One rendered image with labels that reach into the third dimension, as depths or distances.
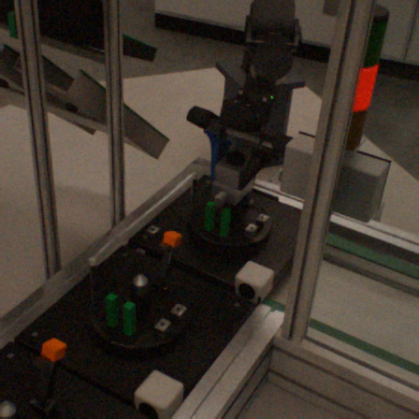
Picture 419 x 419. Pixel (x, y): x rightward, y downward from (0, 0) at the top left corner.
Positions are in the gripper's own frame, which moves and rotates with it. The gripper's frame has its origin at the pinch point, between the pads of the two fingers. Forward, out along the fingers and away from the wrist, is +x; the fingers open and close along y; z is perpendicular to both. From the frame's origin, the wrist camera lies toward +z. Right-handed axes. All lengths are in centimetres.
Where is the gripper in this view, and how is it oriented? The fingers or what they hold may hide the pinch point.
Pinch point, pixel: (233, 165)
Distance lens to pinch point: 105.2
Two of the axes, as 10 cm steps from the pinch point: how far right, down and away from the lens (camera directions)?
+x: -3.5, 9.4, 0.3
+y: 8.6, 3.4, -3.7
